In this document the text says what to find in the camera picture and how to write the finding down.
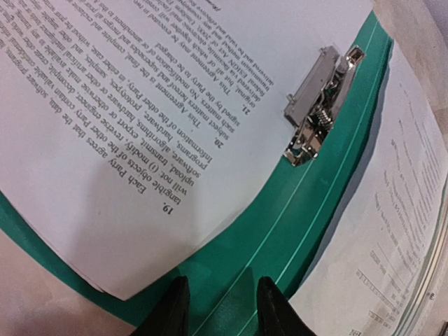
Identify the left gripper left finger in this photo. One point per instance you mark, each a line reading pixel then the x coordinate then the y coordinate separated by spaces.
pixel 170 316

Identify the printed paper sheet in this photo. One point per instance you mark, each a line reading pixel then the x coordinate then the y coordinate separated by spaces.
pixel 134 132
pixel 372 256

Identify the folder spine metal clip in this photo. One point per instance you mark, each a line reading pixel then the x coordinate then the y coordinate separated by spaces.
pixel 313 109

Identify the aluminium front rail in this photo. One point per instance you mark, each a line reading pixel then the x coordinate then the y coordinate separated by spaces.
pixel 428 283

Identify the green file folder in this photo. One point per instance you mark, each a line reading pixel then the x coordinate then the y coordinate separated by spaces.
pixel 277 236

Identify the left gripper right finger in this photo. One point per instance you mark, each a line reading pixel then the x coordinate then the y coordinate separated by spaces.
pixel 275 314

